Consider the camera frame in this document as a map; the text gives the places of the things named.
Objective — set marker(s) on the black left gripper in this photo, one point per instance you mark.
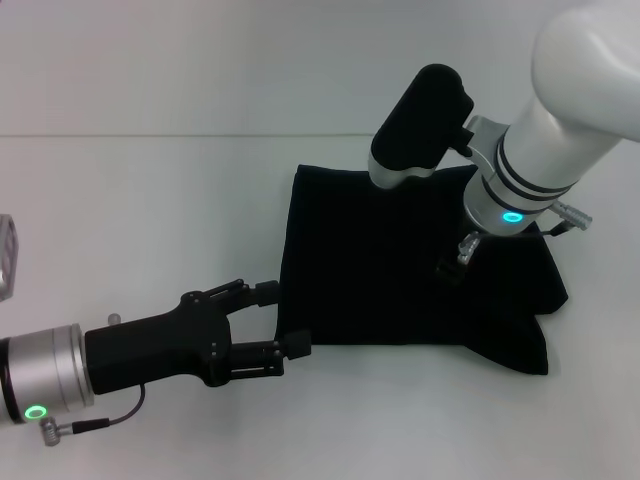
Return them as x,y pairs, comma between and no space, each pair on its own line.
150,345

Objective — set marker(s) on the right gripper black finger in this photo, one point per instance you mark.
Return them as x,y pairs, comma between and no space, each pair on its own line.
451,270

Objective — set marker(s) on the black shirt with FREE print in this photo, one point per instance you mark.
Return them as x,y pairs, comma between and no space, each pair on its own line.
380,260

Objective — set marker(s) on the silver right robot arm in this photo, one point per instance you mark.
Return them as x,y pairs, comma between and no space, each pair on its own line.
560,125

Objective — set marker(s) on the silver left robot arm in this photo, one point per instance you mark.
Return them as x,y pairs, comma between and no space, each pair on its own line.
45,370

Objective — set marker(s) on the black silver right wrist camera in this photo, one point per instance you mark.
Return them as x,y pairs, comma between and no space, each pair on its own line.
425,120

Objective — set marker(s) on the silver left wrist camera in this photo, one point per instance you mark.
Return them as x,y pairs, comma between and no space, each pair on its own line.
7,260

